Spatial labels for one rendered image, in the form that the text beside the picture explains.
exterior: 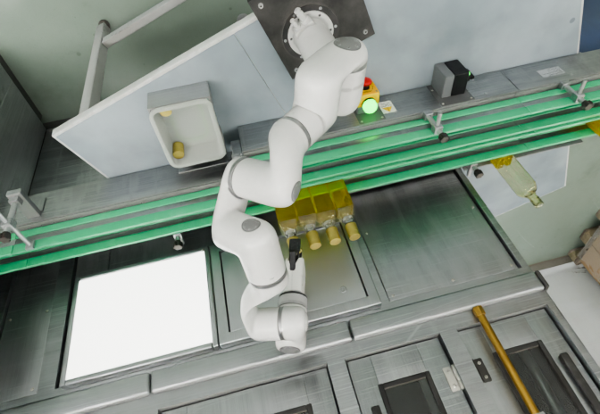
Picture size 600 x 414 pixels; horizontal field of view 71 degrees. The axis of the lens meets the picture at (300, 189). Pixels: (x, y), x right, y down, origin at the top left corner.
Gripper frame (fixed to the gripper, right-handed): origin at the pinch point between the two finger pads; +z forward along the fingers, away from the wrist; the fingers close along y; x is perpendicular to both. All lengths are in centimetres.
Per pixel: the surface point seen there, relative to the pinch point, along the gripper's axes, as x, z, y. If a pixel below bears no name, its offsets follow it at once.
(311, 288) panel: -3.8, -5.7, -12.3
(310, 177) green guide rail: -4.1, 21.8, 6.6
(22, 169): 110, 45, -9
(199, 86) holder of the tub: 26, 32, 34
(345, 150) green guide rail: -15.1, 25.3, 14.1
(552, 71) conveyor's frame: -84, 57, 17
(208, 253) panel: 29.5, 6.7, -12.1
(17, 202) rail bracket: 79, 7, 15
